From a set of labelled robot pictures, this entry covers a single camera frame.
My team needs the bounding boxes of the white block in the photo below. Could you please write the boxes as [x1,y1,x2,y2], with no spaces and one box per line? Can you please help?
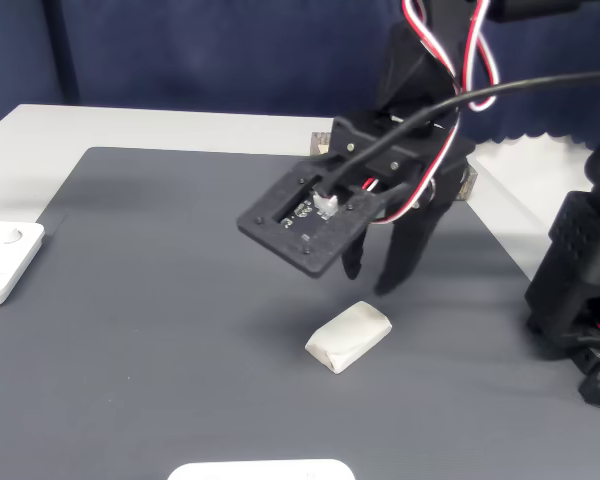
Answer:
[304,300,393,375]

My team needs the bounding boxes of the patterned cardboard box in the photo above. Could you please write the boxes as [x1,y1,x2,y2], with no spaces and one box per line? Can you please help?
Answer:
[309,130,480,202]

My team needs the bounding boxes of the grey table mat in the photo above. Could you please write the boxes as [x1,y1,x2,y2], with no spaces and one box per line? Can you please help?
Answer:
[0,145,600,480]

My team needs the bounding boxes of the white rounded device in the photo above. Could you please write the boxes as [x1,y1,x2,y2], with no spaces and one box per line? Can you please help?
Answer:
[167,458,356,480]

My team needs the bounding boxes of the dark blue fabric partition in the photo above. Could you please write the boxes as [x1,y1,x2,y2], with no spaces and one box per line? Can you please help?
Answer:
[0,0,600,147]

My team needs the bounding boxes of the white tray with round dimples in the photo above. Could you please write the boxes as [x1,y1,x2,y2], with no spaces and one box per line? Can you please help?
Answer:
[0,219,46,310]

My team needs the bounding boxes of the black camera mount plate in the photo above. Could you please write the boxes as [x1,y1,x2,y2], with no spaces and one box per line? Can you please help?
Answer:
[236,115,434,279]

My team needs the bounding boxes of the red white black servo cable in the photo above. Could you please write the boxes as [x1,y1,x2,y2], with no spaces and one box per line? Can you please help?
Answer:
[364,0,501,224]

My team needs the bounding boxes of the black camera cable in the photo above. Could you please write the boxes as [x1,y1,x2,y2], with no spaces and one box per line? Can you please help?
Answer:
[324,69,600,201]

